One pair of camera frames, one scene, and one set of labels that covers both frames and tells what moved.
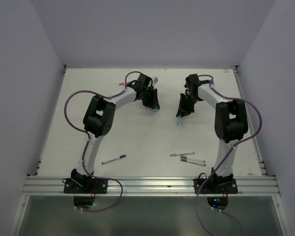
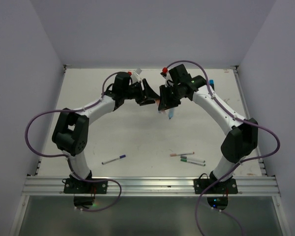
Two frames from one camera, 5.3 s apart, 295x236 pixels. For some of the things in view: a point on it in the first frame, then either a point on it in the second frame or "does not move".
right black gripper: x=184 y=109 → x=165 y=102
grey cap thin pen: x=184 y=157 does not move
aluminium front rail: x=53 y=186 does not move
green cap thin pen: x=185 y=160 does not move
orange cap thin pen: x=176 y=154 does not move
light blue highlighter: x=179 y=117 → x=170 y=113
